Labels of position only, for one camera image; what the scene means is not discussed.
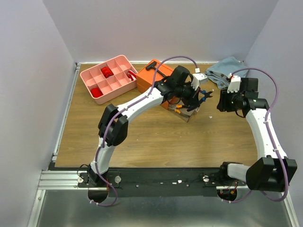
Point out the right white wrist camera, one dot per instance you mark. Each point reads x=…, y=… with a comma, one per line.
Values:
x=234, y=85

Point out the orange black handled pliers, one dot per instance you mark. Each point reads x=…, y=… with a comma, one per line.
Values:
x=176, y=108

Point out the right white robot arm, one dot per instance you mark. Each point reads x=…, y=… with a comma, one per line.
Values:
x=273, y=170

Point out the orange two-drawer box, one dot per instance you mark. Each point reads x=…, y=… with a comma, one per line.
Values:
x=145, y=78

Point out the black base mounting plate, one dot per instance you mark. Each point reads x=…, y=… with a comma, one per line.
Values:
x=122, y=182

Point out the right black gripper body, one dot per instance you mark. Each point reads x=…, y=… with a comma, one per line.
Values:
x=224, y=101

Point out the red white striped cloth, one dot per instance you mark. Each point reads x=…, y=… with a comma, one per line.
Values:
x=131, y=75

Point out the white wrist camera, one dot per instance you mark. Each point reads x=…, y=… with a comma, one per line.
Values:
x=198, y=79
x=234, y=85

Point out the blue handled cutting pliers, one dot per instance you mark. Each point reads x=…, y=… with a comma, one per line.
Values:
x=206, y=95

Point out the red cloth front compartment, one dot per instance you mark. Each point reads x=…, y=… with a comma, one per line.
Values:
x=96, y=92

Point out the blue denim cloth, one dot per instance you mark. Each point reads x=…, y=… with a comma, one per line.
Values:
x=218, y=72

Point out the clear plastic drawer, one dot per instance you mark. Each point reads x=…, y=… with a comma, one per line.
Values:
x=186, y=116

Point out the black rubber mallet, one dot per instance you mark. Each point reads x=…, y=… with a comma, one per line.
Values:
x=152, y=65

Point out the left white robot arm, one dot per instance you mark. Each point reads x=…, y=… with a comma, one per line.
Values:
x=113, y=125

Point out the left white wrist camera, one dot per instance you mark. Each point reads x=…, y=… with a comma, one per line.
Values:
x=198, y=79

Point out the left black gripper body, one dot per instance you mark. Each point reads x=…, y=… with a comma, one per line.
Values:
x=186, y=93

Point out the red rolled cloth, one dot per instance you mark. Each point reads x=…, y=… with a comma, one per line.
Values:
x=107, y=72

